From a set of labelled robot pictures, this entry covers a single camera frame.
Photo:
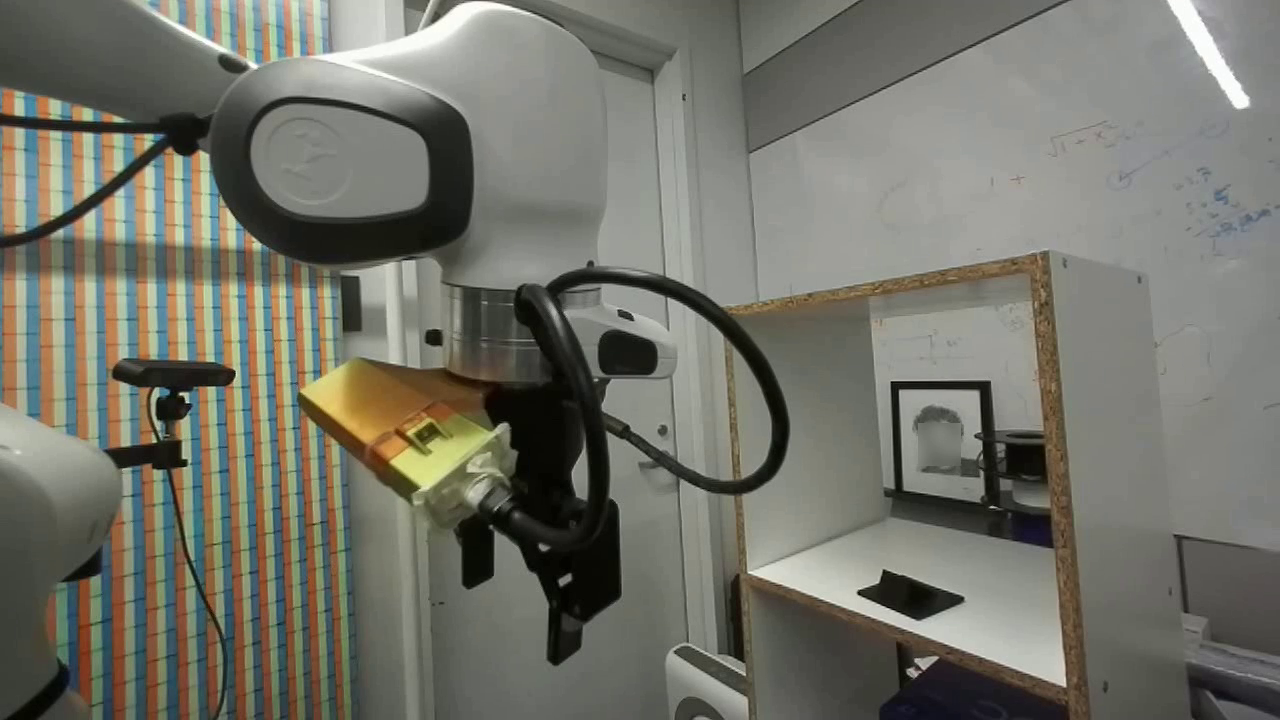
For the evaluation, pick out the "black device behind shelf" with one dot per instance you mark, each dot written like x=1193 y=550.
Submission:
x=1021 y=470

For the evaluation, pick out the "white particleboard shelf unit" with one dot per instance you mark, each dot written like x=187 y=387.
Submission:
x=1088 y=617

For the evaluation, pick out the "black object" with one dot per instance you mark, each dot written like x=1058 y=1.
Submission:
x=910 y=598

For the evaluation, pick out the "black wall switch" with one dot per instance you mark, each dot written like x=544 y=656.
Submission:
x=348 y=304

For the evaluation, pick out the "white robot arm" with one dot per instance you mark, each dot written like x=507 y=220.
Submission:
x=474 y=141

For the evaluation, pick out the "white appliance near floor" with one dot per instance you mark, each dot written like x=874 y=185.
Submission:
x=704 y=684

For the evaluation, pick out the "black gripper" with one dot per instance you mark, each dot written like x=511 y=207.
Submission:
x=544 y=436

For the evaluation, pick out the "black camera on stand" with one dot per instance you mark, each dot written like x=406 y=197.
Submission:
x=169 y=387

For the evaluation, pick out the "grey bin at right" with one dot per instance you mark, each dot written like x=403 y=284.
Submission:
x=1231 y=629

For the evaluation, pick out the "dark blue box under shelf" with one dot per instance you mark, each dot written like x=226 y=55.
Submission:
x=959 y=695

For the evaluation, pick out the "framed black-and-white portrait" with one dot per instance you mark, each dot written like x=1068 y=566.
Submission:
x=940 y=443

